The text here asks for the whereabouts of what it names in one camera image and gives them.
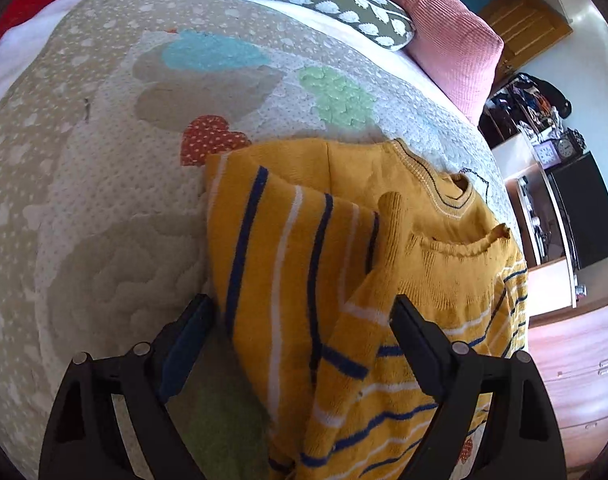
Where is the white shelf cabinet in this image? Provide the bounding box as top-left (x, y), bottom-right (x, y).
top-left (491, 132), bottom-right (585, 311)

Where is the wooden dresser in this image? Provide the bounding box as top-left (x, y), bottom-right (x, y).
top-left (526, 297), bottom-right (608, 472)

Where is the pink ribbed pillow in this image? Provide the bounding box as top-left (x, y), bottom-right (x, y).
top-left (374, 0), bottom-right (505, 123)

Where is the dark ornate clock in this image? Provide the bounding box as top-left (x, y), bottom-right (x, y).
top-left (554, 129), bottom-right (586, 163)

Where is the yellow striped sweater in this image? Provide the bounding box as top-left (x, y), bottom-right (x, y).
top-left (204, 137), bottom-right (530, 480)

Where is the pile of clothes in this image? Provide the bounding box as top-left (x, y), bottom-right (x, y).
top-left (479, 72), bottom-right (572, 150)

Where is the black television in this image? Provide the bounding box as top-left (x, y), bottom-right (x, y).
top-left (544, 152), bottom-right (608, 271)

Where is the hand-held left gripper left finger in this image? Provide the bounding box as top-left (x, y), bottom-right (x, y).
top-left (38, 294), bottom-right (215, 480)

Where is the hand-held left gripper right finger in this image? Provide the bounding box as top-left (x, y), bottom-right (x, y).
top-left (390, 294), bottom-right (567, 480)

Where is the patterned beige quilt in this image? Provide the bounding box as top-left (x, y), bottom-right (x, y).
top-left (0, 0), bottom-right (525, 480)

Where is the wooden door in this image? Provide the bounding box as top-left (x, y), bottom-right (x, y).
top-left (434, 0), bottom-right (575, 75)

